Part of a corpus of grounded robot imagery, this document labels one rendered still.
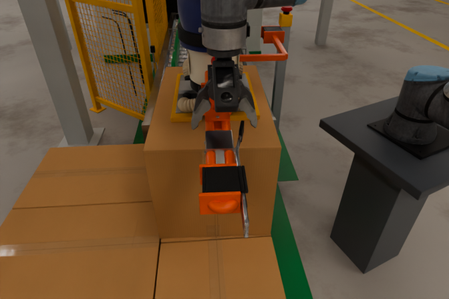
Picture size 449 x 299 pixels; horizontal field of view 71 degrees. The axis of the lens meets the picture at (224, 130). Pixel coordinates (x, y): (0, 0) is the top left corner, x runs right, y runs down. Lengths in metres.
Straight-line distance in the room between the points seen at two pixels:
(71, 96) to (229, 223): 1.68
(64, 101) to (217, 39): 2.00
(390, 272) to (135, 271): 1.30
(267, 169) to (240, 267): 0.35
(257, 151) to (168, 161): 0.26
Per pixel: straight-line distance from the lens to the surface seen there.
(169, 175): 0.98
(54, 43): 2.36
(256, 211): 1.10
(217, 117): 0.77
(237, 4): 0.62
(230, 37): 0.63
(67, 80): 2.44
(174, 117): 1.02
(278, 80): 2.21
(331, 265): 1.86
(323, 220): 2.03
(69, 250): 1.28
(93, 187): 1.46
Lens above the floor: 1.50
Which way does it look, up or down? 34 degrees down
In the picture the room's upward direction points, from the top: straight up
